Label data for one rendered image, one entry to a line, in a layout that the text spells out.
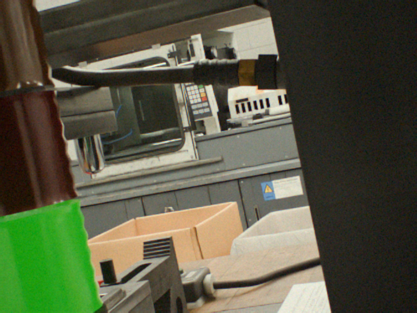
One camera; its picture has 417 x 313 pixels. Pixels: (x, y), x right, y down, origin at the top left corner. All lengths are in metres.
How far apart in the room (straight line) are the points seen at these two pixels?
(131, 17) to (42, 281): 0.25
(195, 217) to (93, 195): 2.26
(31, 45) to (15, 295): 0.07
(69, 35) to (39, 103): 0.23
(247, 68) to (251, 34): 6.56
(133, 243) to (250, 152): 2.34
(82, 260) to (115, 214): 5.25
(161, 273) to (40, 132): 0.52
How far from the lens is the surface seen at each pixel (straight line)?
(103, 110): 0.59
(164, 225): 3.41
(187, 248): 2.80
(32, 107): 0.23
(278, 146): 5.05
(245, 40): 7.12
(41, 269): 0.23
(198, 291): 0.86
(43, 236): 0.23
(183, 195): 5.27
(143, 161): 5.32
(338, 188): 0.41
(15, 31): 0.24
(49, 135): 0.24
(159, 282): 0.74
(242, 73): 0.55
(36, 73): 0.24
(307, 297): 0.80
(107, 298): 0.55
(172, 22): 0.45
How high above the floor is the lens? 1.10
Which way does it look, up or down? 3 degrees down
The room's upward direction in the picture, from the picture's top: 12 degrees counter-clockwise
